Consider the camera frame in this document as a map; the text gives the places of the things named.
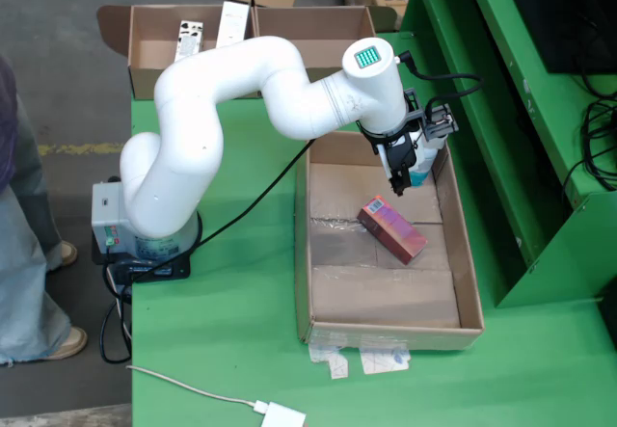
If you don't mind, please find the grey robot base box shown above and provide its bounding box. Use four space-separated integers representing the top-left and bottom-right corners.
91 181 132 254

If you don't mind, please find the black power cable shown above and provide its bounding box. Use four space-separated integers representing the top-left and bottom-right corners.
98 272 134 365

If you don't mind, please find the white bottle teal label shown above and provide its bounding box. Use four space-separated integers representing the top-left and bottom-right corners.
408 140 447 188

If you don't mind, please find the tall white carton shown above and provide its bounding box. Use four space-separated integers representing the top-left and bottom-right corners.
215 1 252 48

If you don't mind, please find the black-spotted white carton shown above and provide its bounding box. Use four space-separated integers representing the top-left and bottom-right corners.
173 19 204 65

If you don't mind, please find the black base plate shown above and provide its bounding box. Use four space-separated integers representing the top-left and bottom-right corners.
91 231 203 284

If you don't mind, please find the person in blue jeans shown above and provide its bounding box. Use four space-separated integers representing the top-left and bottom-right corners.
0 53 90 368

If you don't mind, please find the short black cable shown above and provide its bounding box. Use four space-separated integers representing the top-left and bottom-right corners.
395 49 485 120

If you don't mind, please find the white cable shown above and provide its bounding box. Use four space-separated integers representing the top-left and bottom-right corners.
125 363 261 412

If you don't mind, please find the shallow cardboard tray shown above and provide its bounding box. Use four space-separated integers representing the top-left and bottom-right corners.
294 127 486 351

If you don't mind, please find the brown cardboard box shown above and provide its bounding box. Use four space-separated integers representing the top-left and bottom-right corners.
254 5 399 99
95 4 264 101

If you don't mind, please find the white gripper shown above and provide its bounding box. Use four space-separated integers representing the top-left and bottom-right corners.
370 130 420 199

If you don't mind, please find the black cable bundle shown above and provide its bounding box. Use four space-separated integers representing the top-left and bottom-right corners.
561 12 617 206

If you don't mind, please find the white power adapter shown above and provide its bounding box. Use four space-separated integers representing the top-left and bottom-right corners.
254 399 308 427

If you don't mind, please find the red product box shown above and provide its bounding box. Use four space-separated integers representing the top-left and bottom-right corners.
356 195 429 267

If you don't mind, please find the green metal shelf unit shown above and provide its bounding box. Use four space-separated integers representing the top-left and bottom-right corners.
399 0 617 310

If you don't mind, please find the white paper label scrap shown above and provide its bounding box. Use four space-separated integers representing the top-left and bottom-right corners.
359 347 412 376
308 344 349 380

